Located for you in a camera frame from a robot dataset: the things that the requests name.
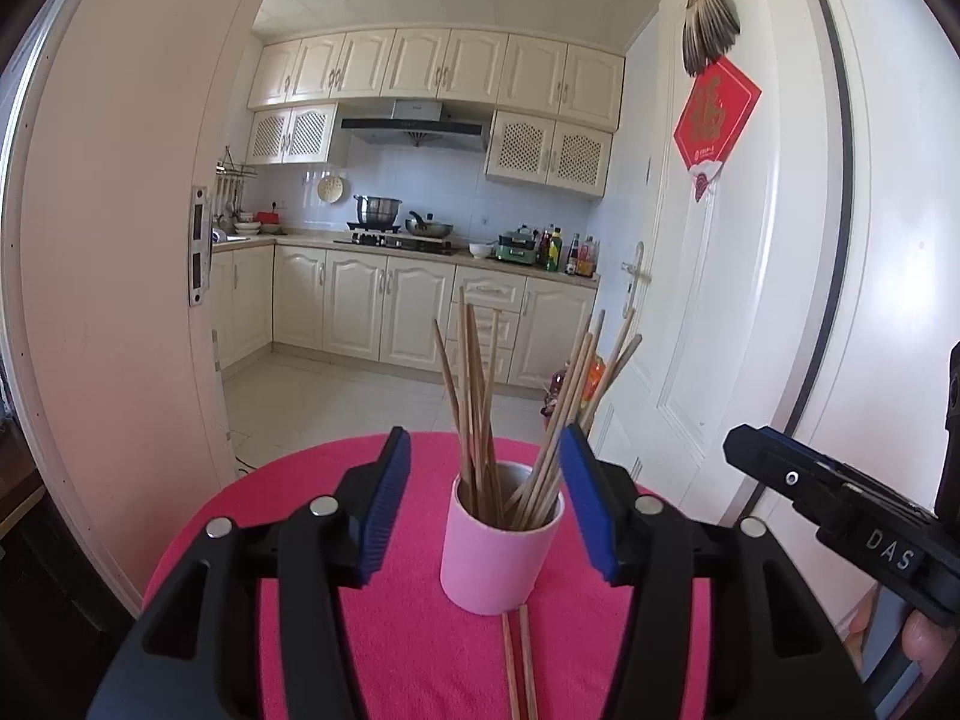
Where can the red label bottle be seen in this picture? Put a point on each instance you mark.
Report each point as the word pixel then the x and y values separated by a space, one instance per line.
pixel 589 261

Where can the white door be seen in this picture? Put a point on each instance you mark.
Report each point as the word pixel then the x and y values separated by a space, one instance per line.
pixel 720 300

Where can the dark wok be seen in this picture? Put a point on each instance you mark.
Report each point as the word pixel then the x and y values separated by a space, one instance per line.
pixel 429 226

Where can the dark sauce bottle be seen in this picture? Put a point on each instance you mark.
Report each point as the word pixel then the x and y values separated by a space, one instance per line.
pixel 572 256

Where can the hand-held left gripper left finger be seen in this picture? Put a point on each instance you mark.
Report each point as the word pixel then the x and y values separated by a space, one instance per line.
pixel 386 510

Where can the hanging utensil rack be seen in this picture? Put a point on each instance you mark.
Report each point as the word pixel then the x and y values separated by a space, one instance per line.
pixel 232 187

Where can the round wall plate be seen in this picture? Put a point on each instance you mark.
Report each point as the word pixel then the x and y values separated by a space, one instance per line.
pixel 332 187

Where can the steel cooking pot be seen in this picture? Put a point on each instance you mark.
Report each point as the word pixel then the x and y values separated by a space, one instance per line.
pixel 377 210

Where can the reddish wooden chopstick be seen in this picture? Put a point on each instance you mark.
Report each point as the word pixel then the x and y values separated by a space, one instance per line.
pixel 529 667
pixel 511 667

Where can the metal door strike plate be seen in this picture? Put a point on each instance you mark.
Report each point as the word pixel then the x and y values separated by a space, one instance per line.
pixel 200 247

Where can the red diamond door poster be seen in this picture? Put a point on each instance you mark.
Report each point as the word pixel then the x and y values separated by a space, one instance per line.
pixel 716 120

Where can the gas stove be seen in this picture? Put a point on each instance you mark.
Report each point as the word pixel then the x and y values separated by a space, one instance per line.
pixel 397 241

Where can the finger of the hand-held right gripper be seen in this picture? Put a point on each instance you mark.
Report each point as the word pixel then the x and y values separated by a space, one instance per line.
pixel 780 469

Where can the black range hood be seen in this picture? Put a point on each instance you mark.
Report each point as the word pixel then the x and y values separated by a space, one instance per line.
pixel 412 126

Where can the cream kitchen cabinets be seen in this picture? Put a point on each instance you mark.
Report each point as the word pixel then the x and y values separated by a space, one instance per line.
pixel 352 307
pixel 450 64

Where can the feather fan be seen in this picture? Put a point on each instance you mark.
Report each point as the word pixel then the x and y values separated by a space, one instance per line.
pixel 709 26

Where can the cream lower kitchen cabinets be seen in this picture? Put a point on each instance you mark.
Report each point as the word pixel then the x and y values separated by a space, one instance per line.
pixel 352 307

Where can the cream upper kitchen cabinets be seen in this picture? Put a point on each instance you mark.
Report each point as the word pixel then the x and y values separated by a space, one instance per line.
pixel 450 64

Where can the person's right hand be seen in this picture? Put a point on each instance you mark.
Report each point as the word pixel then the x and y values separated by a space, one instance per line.
pixel 930 649

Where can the small lattice door cabinet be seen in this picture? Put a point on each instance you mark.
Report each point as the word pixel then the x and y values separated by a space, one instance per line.
pixel 292 135

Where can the green electric cooker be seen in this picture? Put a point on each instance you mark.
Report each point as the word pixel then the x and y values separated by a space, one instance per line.
pixel 516 249

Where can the white bowl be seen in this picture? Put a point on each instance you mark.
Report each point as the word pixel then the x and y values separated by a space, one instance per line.
pixel 480 250

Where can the stack of dishes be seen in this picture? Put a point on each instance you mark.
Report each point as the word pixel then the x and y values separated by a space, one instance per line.
pixel 255 225

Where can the bundle of wooden chopsticks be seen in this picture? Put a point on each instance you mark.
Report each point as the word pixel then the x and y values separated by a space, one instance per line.
pixel 480 457

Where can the wide lattice door cabinet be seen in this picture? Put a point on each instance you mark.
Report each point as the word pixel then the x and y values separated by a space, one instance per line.
pixel 551 154

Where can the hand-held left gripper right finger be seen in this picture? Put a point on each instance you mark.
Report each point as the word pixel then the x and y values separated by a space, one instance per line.
pixel 589 510

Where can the pink tablecloth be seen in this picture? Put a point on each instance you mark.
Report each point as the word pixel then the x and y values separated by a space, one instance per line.
pixel 420 652

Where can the pink cup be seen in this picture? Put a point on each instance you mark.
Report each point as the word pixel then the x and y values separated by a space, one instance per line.
pixel 487 570

